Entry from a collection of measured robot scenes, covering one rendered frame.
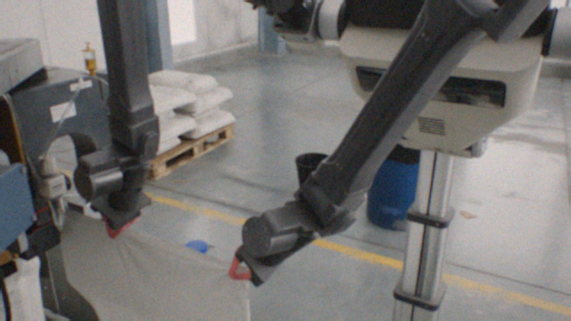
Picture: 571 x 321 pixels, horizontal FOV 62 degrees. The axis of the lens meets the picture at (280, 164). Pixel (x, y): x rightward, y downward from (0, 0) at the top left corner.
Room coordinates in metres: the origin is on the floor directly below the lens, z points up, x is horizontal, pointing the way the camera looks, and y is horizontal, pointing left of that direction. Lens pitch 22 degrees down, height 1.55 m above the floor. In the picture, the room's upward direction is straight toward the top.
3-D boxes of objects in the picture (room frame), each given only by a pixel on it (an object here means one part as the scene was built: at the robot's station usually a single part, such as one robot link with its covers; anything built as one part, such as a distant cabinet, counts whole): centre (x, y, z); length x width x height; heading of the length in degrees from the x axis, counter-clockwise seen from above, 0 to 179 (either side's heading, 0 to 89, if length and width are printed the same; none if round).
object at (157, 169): (4.12, 1.09, 0.07); 1.20 x 0.82 x 0.14; 154
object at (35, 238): (0.84, 0.50, 1.04); 0.08 x 0.06 x 0.05; 152
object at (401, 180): (2.85, -0.78, 0.32); 0.51 x 0.48 x 0.65; 152
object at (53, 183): (0.84, 0.44, 1.14); 0.05 x 0.04 x 0.16; 152
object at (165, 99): (3.76, 1.03, 0.56); 0.66 x 0.42 x 0.15; 152
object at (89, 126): (1.01, 0.56, 1.21); 0.30 x 0.25 x 0.30; 62
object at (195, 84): (4.42, 0.95, 0.56); 0.67 x 0.43 x 0.15; 62
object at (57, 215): (0.83, 0.44, 1.11); 0.03 x 0.03 x 0.06
